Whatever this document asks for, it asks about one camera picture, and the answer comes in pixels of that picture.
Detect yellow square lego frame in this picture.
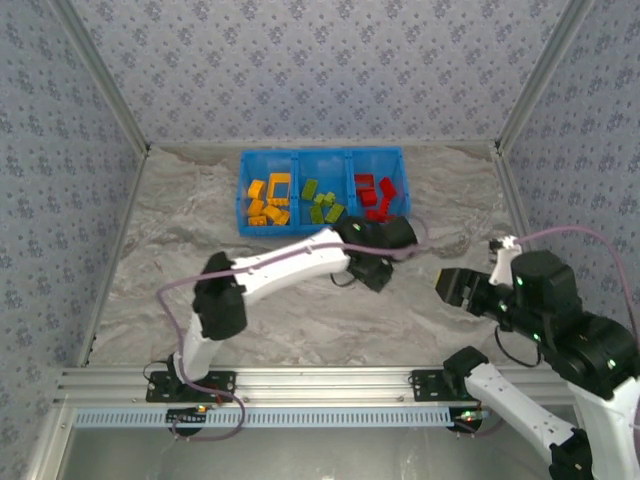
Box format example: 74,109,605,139
267,172,293,206

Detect blue plastic bin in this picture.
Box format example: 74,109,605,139
294,148,354,236
348,146,412,226
234,148,300,237

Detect small black electronics board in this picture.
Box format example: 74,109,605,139
448,407,494,432
166,407,210,427

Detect grey metal panel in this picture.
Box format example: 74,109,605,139
29,404,616,480

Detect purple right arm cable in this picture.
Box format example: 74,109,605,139
452,224,640,440

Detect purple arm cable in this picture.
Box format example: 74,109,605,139
155,215,435,442
452,224,640,440

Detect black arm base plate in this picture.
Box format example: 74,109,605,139
409,369,504,404
145,370,238,404

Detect long aluminium mounting rail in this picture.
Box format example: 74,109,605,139
52,366,600,407

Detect light blue slotted cable duct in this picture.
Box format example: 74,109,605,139
73,405,457,430

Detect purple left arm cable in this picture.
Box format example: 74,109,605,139
155,215,435,442

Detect aluminium frame post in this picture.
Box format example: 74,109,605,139
493,0,599,154
48,0,152,156

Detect aluminium table edge rail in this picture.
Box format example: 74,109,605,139
74,147,154,369

